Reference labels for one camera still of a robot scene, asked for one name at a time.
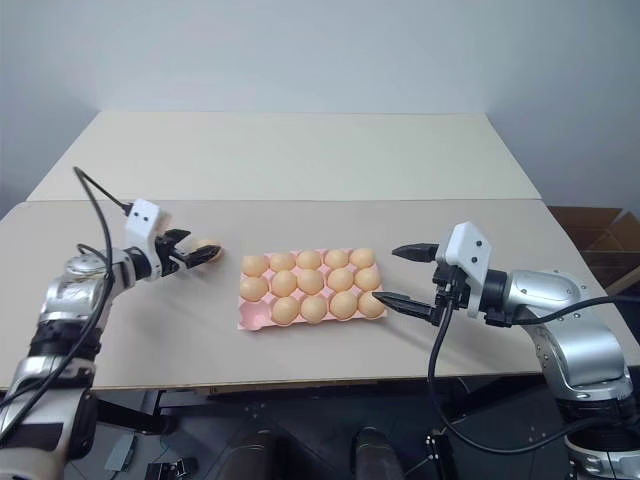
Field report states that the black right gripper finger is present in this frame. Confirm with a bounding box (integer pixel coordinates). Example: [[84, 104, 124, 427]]
[[390, 241, 440, 263], [371, 292, 436, 324]]

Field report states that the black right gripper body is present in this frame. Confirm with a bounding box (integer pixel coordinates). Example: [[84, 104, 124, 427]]
[[430, 260, 470, 327]]

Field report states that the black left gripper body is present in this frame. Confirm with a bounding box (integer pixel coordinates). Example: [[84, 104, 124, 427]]
[[155, 235, 185, 278]]

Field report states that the pink egg tray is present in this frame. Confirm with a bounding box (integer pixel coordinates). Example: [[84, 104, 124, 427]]
[[235, 247, 389, 333]]

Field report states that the dark rounded shape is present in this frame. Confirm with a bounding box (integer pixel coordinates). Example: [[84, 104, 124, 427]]
[[351, 426, 402, 480], [233, 428, 282, 480]]

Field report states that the brown cardboard box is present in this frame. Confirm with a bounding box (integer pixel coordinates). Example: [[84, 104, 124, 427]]
[[546, 205, 640, 297]]

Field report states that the grey flat plate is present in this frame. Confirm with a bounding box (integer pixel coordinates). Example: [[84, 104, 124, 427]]
[[106, 433, 138, 473]]

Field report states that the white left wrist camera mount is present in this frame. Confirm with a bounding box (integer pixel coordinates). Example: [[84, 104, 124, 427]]
[[124, 197, 167, 279]]

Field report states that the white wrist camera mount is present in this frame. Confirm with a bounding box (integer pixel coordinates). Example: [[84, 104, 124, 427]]
[[435, 220, 495, 321], [124, 197, 167, 279]]

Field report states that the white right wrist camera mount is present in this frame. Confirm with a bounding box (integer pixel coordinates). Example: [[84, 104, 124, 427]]
[[435, 220, 495, 321]]

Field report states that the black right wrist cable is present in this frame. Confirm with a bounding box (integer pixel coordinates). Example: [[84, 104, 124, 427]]
[[427, 293, 626, 449]]

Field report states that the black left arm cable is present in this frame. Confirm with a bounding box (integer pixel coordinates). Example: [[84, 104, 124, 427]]
[[0, 166, 134, 409]]

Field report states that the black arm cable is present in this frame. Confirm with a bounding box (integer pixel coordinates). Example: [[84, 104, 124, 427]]
[[0, 166, 134, 409], [492, 295, 640, 327]]

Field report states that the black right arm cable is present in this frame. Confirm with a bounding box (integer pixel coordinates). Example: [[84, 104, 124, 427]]
[[492, 295, 640, 327]]

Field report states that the black table frame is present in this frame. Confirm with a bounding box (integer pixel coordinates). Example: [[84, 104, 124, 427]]
[[92, 384, 181, 439]]

